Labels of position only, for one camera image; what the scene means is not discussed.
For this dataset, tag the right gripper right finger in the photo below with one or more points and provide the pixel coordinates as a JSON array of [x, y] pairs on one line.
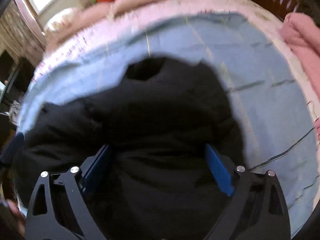
[[256, 206]]

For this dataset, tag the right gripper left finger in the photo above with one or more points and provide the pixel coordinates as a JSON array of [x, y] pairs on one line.
[[57, 209]]

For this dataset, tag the black padded jacket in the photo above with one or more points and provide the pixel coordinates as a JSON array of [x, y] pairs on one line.
[[155, 182]]

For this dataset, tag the person's left hand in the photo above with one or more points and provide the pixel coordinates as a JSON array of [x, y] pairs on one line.
[[19, 217]]

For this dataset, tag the light blue plaid sheet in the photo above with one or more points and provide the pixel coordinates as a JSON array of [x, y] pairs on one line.
[[266, 98]]

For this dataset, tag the dark wooden dresser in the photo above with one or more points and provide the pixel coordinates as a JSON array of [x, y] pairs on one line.
[[17, 85]]

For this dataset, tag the pink fluffy blanket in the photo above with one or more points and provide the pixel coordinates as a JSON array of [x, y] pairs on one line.
[[301, 34]]

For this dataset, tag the pink floral bed cover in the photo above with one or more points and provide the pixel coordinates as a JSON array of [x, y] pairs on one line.
[[108, 29]]

